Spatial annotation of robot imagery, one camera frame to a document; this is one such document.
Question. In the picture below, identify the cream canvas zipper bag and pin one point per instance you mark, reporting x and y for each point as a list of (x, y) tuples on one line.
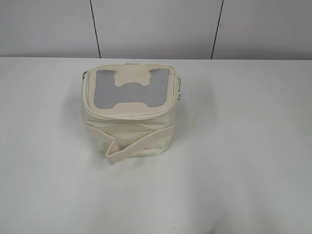
[(130, 109)]

